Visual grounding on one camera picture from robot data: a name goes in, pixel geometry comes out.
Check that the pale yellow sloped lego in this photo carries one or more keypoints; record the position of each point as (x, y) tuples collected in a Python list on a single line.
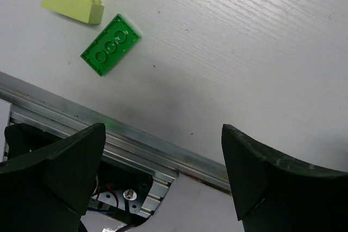
[(86, 11)]

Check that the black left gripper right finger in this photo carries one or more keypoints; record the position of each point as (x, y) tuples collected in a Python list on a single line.
[(273, 191)]

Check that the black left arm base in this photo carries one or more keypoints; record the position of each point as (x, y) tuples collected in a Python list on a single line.
[(123, 193)]

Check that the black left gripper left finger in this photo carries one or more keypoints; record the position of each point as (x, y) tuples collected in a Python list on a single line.
[(47, 182)]

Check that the green long lego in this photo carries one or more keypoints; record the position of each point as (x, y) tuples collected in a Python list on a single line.
[(111, 44)]

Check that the aluminium front rail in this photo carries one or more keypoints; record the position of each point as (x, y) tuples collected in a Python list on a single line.
[(125, 144)]

